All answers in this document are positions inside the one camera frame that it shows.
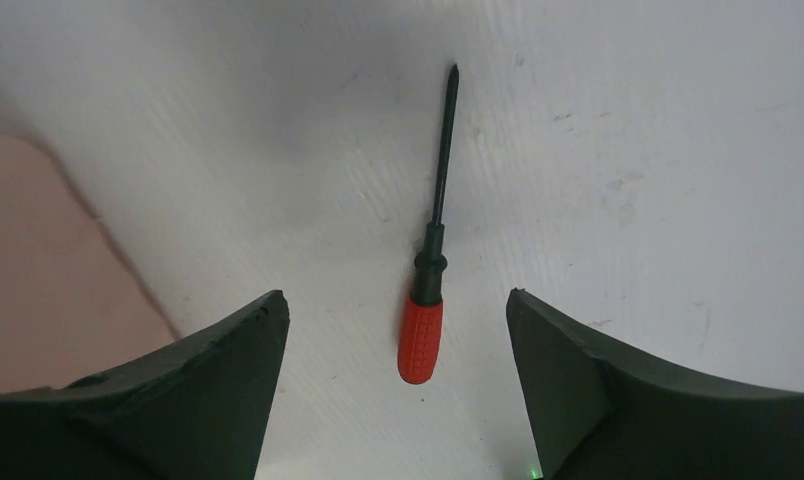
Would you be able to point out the pink plastic bin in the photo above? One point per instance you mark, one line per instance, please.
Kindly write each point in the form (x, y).
(69, 304)

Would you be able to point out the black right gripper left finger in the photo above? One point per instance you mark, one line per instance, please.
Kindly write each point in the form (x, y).
(197, 408)

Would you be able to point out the red handled screwdriver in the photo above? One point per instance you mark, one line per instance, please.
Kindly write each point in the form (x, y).
(421, 326)

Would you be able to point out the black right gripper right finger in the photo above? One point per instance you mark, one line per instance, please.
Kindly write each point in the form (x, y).
(602, 409)

